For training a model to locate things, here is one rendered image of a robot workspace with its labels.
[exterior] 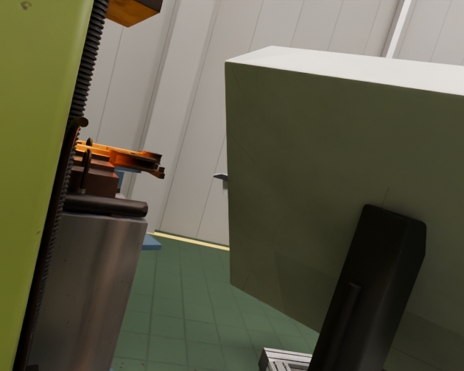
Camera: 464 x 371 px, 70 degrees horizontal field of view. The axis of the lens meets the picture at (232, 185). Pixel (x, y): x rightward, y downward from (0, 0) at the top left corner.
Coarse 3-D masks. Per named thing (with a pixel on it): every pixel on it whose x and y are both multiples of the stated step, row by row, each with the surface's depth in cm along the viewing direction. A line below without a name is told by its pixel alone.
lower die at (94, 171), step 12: (96, 156) 66; (108, 156) 67; (72, 168) 56; (96, 168) 61; (108, 168) 62; (72, 180) 55; (96, 180) 57; (108, 180) 58; (96, 192) 58; (108, 192) 59
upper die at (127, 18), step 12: (120, 0) 55; (132, 0) 53; (144, 0) 54; (156, 0) 55; (108, 12) 64; (120, 12) 62; (132, 12) 60; (144, 12) 58; (156, 12) 56; (132, 24) 68
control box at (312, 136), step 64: (256, 64) 27; (320, 64) 26; (384, 64) 26; (256, 128) 29; (320, 128) 26; (384, 128) 23; (448, 128) 21; (256, 192) 33; (320, 192) 28; (384, 192) 25; (448, 192) 22; (256, 256) 37; (320, 256) 32; (448, 256) 24; (320, 320) 36; (448, 320) 27
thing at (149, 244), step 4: (144, 236) 123; (148, 236) 124; (144, 240) 119; (148, 240) 120; (152, 240) 121; (144, 244) 115; (148, 244) 116; (152, 244) 117; (156, 244) 118; (160, 244) 119; (144, 248) 115; (148, 248) 116; (152, 248) 117; (156, 248) 118; (160, 248) 119
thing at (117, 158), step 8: (80, 144) 67; (96, 152) 67; (104, 152) 67; (112, 152) 67; (120, 152) 69; (128, 152) 73; (112, 160) 68; (120, 160) 70; (128, 160) 71; (136, 160) 72; (144, 160) 73; (152, 160) 73; (128, 168) 71; (136, 168) 72; (144, 168) 73; (152, 168) 75
